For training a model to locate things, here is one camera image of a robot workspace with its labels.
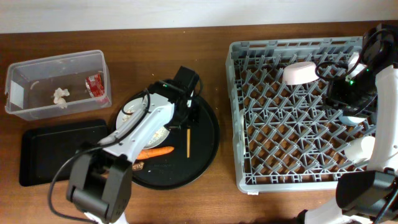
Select grey plastic dishwasher rack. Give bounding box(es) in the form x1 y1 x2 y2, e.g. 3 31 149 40
225 37 376 194

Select wooden chopstick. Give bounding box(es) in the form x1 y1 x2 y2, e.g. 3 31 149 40
187 129 191 158

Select clear plastic waste bin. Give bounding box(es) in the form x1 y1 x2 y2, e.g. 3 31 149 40
4 50 112 121

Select brown food scrap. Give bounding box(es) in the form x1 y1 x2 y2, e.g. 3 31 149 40
132 161 144 171

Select white cup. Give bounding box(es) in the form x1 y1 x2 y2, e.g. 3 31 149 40
344 136 376 164

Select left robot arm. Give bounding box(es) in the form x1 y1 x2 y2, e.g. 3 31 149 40
67 67 201 223

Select white plastic fork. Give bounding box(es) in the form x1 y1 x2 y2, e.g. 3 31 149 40
239 109 246 156

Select black rectangular tray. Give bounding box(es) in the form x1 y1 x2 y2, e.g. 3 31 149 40
19 119 108 187

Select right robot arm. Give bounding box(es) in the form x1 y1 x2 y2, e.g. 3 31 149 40
296 24 397 223

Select pink bowl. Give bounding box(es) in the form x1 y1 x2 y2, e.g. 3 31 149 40
282 62 319 85

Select red sauce packet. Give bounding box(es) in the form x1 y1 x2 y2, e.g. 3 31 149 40
85 73 104 98

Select blue cup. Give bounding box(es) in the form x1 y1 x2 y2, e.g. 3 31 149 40
338 114 366 126

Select grey plate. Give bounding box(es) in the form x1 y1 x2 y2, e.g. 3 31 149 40
115 98 170 149

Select white napkin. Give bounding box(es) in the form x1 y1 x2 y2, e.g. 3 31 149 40
53 88 70 109

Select orange carrot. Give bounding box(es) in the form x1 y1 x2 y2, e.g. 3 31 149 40
137 146 174 160

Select round black serving tray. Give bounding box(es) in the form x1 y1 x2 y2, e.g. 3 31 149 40
108 90 220 190

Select rice and nut scraps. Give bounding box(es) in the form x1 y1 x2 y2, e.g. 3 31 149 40
116 110 170 149

